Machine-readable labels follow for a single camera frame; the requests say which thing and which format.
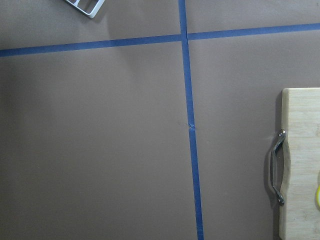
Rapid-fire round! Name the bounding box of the cup rack with wooden rod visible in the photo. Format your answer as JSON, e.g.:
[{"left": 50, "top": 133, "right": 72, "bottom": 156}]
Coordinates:
[{"left": 64, "top": 0, "right": 105, "bottom": 19}]

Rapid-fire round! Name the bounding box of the wooden cutting board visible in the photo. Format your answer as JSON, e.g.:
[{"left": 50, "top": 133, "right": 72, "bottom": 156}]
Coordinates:
[{"left": 279, "top": 87, "right": 320, "bottom": 240}]

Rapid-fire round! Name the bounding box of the lemon slice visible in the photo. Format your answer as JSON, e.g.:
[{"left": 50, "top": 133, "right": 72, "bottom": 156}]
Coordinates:
[{"left": 315, "top": 185, "right": 320, "bottom": 208}]

